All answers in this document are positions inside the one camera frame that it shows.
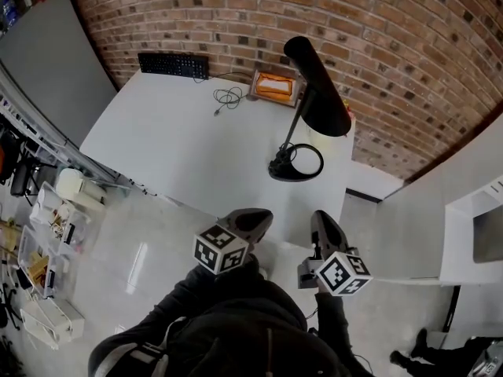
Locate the person's left forearm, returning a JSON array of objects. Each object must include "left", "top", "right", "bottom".
[{"left": 137, "top": 263, "right": 240, "bottom": 329}]

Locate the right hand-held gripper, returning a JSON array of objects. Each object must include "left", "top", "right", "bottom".
[{"left": 297, "top": 210, "right": 373, "bottom": 297}]

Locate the clear plastic bin with cups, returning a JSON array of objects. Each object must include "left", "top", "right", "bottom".
[{"left": 29, "top": 181, "right": 94, "bottom": 251}]

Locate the thin black coiled cable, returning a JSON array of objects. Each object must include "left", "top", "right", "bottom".
[{"left": 213, "top": 86, "right": 248, "bottom": 117}]

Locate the black desk lamp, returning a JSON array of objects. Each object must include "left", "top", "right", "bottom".
[{"left": 268, "top": 35, "right": 353, "bottom": 183}]

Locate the white cabinet with glass doors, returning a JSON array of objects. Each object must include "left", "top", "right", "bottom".
[{"left": 439, "top": 174, "right": 503, "bottom": 287}]

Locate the person's black jacket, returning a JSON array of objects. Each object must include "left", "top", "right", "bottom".
[{"left": 88, "top": 255, "right": 374, "bottom": 377}]

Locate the white perforated basket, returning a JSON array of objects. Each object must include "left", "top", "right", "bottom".
[{"left": 20, "top": 297, "right": 86, "bottom": 349}]

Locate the white trash bin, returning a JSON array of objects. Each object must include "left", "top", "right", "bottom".
[{"left": 55, "top": 167, "right": 107, "bottom": 211}]

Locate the white low bench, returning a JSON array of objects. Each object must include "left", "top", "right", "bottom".
[{"left": 345, "top": 161, "right": 406, "bottom": 203}]

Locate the orange tissue box wooden frame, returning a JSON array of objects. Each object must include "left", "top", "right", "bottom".
[{"left": 248, "top": 68, "right": 307, "bottom": 109}]

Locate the black keyboard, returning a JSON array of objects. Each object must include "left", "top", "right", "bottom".
[{"left": 137, "top": 52, "right": 211, "bottom": 81}]

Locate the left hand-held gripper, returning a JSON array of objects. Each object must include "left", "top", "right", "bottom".
[{"left": 193, "top": 208, "right": 274, "bottom": 276}]

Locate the white metal shelving rack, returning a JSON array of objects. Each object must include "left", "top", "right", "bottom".
[{"left": 0, "top": 60, "right": 133, "bottom": 196}]

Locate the person's right forearm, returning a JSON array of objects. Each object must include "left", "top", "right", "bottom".
[{"left": 314, "top": 288, "right": 357, "bottom": 368}]

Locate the black folding chair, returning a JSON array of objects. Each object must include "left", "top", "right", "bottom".
[{"left": 9, "top": 159, "right": 40, "bottom": 202}]

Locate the grey refrigerator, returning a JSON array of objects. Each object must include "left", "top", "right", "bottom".
[{"left": 0, "top": 0, "right": 119, "bottom": 148}]

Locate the white desk with drawers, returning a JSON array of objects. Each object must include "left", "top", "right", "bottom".
[{"left": 79, "top": 68, "right": 357, "bottom": 251}]

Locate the black office chair base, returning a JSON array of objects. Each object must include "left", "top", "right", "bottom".
[{"left": 0, "top": 283, "right": 24, "bottom": 331}]

